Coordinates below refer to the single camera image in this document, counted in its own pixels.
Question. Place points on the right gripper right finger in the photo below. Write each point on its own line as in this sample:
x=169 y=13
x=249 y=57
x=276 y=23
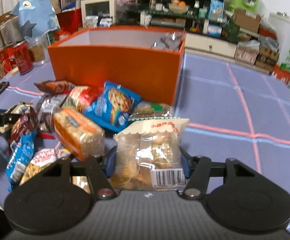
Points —
x=236 y=196

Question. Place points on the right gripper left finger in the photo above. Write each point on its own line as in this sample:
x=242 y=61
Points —
x=60 y=196

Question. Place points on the brown cookie snack bag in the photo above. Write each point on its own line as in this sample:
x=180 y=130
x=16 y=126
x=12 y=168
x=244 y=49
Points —
x=25 y=125

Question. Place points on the orange labelled bread packet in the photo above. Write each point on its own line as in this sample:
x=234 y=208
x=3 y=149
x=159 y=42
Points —
x=77 y=133

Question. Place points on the clear bag of cookies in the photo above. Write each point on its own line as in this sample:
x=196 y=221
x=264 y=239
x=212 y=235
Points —
x=148 y=156

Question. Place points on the blue rainbow cookie bag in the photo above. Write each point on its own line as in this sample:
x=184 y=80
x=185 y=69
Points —
x=111 y=110

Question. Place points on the orange storage box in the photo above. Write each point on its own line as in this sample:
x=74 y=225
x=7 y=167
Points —
x=122 y=55

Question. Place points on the silver foil snack bag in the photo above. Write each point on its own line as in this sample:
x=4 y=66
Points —
x=169 y=41

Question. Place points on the blue chocolate chip cookie bag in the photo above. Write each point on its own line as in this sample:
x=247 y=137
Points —
x=21 y=155

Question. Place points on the red-edged cracker packet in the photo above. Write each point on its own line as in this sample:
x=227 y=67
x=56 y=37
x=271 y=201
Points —
x=81 y=97

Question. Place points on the green striped bread packet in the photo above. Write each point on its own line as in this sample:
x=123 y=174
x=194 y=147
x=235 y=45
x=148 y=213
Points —
x=147 y=109

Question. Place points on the red soda can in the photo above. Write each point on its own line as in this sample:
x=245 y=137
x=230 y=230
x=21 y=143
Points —
x=22 y=57

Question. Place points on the clear plastic jar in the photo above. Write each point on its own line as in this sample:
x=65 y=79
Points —
x=38 y=50

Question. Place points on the blue plaid tablecloth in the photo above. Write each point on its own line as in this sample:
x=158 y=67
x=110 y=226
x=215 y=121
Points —
x=236 y=112

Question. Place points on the blue shark fabric cover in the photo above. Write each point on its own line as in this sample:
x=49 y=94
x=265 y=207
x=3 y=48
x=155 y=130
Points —
x=35 y=18

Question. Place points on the orange gift bag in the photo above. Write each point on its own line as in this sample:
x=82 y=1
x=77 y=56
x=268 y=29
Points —
x=282 y=72

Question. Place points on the white framed cabinet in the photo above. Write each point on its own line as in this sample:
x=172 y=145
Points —
x=100 y=8

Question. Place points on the white TV cabinet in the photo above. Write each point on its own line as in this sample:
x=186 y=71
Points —
x=210 y=45

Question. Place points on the large cardboard box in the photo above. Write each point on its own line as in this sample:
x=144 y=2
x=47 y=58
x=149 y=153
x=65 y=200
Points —
x=246 y=20

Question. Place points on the fruit bowl with oranges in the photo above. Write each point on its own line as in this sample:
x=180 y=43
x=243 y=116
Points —
x=177 y=6

